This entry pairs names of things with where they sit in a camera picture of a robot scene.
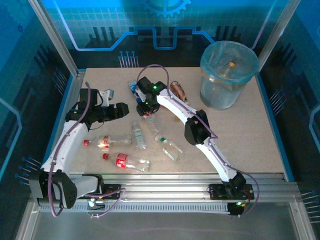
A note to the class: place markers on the blue label plastic bottle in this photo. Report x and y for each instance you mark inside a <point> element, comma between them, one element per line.
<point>133,87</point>

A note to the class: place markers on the aluminium frame post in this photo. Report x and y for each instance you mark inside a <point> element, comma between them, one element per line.
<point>52,37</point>
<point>277,35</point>

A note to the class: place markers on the clear plastic bin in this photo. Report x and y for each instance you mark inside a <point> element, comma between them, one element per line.
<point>217,100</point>

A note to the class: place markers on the green band clear bottle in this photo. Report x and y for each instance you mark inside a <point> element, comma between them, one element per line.
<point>168,148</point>

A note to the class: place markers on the blue plastic bin liner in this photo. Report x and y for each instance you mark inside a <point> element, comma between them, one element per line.
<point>212,55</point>

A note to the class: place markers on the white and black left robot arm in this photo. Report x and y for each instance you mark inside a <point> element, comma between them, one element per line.
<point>70,142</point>

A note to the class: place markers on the red cap slim plastic bottle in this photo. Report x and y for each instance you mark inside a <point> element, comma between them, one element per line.
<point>107,142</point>

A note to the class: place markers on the gold cap bottle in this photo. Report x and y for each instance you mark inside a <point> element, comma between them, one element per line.
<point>230,66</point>

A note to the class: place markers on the red cap wide label bottle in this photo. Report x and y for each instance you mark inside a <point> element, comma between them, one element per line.
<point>130,162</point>

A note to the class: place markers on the small clear teal label bottle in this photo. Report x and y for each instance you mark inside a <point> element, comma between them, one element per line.
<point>138,136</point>

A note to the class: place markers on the clear ribbed plastic bottle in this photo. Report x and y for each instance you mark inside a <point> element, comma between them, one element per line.
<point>153,126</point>

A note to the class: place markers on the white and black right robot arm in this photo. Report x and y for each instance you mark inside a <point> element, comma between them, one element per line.
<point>175,105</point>

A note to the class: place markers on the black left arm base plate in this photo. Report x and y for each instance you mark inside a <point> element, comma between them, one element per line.
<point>112,191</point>

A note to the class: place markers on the brown label plastic bottle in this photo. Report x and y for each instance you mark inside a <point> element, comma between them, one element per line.
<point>178,90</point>

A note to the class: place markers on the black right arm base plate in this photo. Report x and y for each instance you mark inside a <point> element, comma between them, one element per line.
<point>215,192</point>

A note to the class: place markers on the aluminium front rail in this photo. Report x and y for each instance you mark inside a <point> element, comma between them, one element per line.
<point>162,186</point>

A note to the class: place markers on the black control box green light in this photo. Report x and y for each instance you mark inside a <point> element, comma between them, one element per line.
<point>235,208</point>

